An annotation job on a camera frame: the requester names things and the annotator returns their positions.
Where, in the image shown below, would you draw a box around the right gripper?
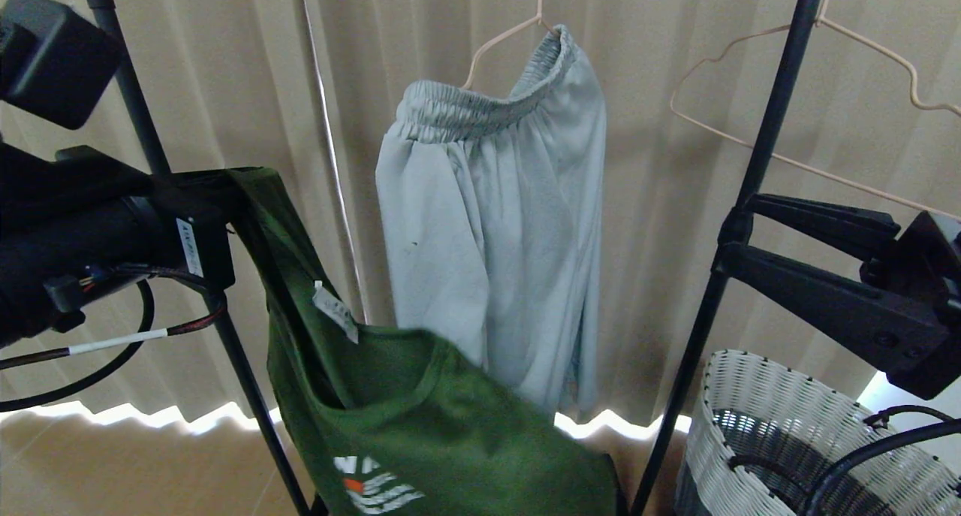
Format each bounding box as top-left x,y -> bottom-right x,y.
713,193 -> 961,400

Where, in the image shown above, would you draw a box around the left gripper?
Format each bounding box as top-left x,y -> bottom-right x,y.
0,192 -> 237,348

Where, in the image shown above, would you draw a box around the pink clothes hanger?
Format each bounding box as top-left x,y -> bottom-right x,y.
459,0 -> 560,92
668,0 -> 961,224

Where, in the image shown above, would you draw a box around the pale grey shorts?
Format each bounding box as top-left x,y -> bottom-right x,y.
375,24 -> 607,419

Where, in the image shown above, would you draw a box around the green garment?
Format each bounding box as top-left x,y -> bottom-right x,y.
225,167 -> 624,516

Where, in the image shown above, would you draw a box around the white laundry basket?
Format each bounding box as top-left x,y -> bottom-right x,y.
673,349 -> 961,516

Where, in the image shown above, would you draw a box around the black clothes rack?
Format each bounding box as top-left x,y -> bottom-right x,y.
79,0 -> 827,516

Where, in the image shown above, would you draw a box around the beige curtain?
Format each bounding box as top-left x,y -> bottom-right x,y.
0,0 -> 961,434

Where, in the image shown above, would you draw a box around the black cable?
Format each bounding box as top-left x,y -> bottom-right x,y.
800,418 -> 961,516

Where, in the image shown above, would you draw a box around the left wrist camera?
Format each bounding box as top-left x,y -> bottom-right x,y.
0,0 -> 155,198

